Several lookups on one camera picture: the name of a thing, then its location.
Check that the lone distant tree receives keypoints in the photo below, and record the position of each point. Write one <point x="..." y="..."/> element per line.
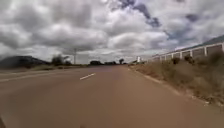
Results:
<point x="121" y="61"/>

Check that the dark bush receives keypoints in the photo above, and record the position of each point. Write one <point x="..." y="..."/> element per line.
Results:
<point x="189" y="59"/>
<point x="175" y="60"/>

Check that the row of dark trees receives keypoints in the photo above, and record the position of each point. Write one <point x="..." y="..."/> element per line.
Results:
<point x="23" y="62"/>

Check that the dry grass verge with bushes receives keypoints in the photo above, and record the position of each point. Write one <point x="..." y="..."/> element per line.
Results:
<point x="190" y="78"/>

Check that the distant low tree line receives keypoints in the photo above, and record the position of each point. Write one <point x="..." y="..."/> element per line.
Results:
<point x="100" y="62"/>

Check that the utility pole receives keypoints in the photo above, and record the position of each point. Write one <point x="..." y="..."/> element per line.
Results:
<point x="74" y="57"/>

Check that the long low building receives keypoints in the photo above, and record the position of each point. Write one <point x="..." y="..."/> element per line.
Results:
<point x="200" y="52"/>

